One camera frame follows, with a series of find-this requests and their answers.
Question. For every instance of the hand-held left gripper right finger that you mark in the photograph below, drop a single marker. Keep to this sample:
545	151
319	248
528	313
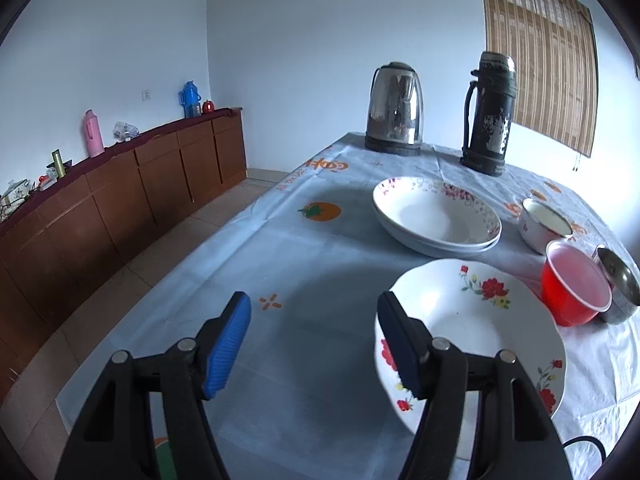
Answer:
400	350

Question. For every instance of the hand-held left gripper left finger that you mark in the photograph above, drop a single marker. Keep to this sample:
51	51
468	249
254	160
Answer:
227	345

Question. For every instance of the white plate with red flowers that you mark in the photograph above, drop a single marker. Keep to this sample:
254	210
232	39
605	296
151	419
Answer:
460	320

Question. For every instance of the white enamel bowl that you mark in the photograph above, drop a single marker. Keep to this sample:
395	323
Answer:
542	220

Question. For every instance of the pale blue orange-print tablecloth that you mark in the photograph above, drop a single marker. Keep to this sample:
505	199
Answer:
310	270

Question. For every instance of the red plastic cup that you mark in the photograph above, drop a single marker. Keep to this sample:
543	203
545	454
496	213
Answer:
575	280

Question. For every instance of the brown wooden cabinet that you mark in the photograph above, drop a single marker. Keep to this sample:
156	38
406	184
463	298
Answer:
125	185

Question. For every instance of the stainless steel cup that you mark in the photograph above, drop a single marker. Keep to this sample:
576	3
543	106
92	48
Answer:
622	285

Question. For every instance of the clear plastic bag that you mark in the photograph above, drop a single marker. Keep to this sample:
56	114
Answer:
125	131

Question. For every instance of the small red apple-shaped ornament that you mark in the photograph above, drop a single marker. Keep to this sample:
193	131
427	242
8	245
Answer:
208	107

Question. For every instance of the stainless steel electric kettle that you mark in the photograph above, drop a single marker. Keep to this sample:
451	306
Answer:
395	110

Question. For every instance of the blue thermos flask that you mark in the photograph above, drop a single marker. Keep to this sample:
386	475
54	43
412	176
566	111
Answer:
190	101

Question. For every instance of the green and gold can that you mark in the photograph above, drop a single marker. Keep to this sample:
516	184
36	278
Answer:
59	164

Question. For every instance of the pink thermos flask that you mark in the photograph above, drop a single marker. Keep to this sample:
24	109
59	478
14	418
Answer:
93	135

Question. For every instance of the worn black thermos jug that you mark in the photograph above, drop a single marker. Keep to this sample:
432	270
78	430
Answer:
490	115

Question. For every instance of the white patterned box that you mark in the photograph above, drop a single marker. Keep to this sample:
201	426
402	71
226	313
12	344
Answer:
14	192

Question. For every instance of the bamboo window blind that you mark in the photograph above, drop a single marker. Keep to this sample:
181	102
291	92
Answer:
540	45

